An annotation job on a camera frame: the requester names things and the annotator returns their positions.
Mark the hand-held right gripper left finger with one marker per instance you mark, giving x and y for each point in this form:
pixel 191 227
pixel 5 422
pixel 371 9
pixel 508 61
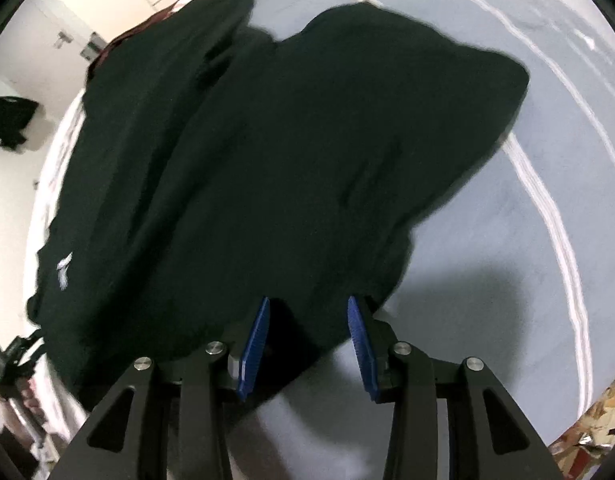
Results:
pixel 255 345

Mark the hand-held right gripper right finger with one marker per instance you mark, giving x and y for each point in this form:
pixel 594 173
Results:
pixel 362 350

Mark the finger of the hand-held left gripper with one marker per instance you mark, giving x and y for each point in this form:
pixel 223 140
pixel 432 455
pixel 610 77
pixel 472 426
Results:
pixel 17 355

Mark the black printed t-shirt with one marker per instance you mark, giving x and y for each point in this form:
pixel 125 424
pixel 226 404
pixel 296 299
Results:
pixel 287 160

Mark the striped star bed sheet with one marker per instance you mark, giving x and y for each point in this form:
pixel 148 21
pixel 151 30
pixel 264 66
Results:
pixel 487 260

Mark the black hanging jacket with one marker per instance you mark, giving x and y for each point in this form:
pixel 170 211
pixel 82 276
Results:
pixel 4 120

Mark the colourful printed box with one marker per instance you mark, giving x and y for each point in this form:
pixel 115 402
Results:
pixel 597 425

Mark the grey suitcase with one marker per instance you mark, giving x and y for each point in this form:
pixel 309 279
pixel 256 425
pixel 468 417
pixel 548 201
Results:
pixel 90 46

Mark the maroon garment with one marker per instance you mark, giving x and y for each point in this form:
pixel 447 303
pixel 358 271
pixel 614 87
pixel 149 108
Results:
pixel 137 27

